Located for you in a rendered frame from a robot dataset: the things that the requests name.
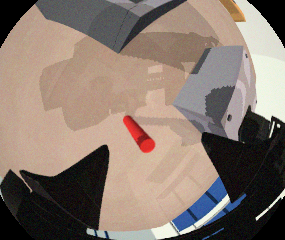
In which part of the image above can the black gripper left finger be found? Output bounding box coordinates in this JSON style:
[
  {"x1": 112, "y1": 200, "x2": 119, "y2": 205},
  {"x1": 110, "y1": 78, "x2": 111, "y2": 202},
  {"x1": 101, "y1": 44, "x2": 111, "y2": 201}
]
[{"x1": 19, "y1": 144, "x2": 110, "y2": 231}]

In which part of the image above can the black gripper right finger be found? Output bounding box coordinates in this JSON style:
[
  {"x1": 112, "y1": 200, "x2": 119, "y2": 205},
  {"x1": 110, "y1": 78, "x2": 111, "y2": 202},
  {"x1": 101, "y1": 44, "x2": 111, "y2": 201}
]
[{"x1": 201, "y1": 132, "x2": 278, "y2": 204}]

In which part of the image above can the red peg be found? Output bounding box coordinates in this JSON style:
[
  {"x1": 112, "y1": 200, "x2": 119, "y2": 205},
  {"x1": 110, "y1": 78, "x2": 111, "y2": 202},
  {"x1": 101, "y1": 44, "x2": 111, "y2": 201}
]
[{"x1": 123, "y1": 115, "x2": 155, "y2": 152}]

